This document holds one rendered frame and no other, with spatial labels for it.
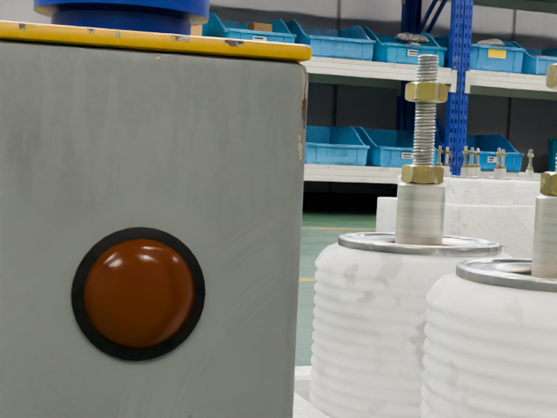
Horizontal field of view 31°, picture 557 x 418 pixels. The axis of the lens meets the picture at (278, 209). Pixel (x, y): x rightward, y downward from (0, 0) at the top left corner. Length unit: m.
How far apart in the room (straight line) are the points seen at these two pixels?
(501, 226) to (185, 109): 2.66
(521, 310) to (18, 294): 0.18
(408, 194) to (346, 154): 4.72
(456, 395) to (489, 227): 2.49
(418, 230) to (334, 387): 0.08
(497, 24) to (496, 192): 3.70
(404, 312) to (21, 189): 0.26
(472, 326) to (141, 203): 0.16
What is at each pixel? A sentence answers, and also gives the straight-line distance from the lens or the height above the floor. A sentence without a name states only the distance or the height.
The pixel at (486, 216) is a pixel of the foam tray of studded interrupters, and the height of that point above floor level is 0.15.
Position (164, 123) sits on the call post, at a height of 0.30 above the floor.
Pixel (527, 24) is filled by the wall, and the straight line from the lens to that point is 6.65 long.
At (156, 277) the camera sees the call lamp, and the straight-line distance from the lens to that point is 0.20.
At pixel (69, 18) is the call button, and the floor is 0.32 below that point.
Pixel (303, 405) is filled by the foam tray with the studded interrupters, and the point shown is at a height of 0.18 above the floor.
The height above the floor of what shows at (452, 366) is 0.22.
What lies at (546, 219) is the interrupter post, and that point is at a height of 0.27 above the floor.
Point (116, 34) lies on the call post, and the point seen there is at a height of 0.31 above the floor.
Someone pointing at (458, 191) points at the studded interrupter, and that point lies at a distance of 2.82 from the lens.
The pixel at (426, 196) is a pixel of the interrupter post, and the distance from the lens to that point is 0.47.
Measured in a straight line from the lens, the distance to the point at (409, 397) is 0.44.
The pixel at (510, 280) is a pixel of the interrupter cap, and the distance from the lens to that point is 0.34.
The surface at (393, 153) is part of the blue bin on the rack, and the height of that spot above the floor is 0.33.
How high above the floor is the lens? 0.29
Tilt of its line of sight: 3 degrees down
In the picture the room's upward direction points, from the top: 2 degrees clockwise
